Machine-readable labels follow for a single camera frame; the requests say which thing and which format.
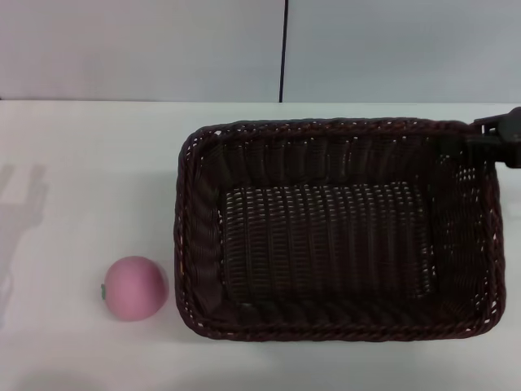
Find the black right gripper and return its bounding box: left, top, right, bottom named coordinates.
left=466, top=107, right=521, bottom=170

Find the dark brown wicker basket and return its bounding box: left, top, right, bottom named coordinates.
left=173, top=116, right=509, bottom=342

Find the pink toy peach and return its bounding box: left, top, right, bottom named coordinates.
left=99, top=255, right=170, bottom=323

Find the black wall seam strip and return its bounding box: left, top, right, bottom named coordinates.
left=278, top=0, right=290, bottom=103

